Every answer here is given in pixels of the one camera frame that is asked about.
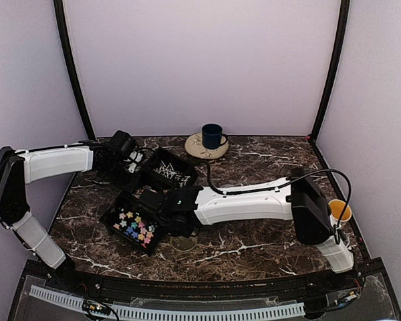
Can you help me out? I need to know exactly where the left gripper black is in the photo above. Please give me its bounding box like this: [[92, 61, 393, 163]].
[[100, 160, 142, 194]]

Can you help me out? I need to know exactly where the left black frame post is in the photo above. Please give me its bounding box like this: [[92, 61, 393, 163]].
[[53, 0, 96, 140]]

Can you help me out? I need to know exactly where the black frame post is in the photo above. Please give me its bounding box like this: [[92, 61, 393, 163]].
[[53, 0, 96, 140], [309, 0, 351, 144]]

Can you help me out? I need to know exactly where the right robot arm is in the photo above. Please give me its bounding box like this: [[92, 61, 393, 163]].
[[154, 168, 355, 290]]

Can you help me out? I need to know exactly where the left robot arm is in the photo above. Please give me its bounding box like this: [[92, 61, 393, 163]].
[[0, 130, 145, 292]]

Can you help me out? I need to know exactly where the gold jar lid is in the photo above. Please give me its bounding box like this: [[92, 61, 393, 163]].
[[170, 236, 198, 252]]

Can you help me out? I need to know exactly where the beige ceramic plate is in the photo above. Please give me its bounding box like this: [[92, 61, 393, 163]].
[[184, 132, 229, 160]]

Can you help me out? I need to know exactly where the white mug yellow inside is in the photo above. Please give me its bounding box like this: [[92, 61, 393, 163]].
[[328, 199, 352, 237]]

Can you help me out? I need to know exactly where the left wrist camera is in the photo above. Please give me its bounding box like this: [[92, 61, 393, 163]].
[[124, 151, 145, 173]]

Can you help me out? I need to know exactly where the dark blue mug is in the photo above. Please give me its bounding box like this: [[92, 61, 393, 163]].
[[201, 124, 228, 150]]

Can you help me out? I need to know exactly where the right black frame post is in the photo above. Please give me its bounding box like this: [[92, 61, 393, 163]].
[[309, 0, 351, 144]]

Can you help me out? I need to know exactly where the white slotted cable duct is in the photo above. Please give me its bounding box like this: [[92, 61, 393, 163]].
[[29, 286, 305, 320]]

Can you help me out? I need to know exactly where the black three-compartment candy tray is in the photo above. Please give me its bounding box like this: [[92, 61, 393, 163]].
[[100, 148, 202, 255]]

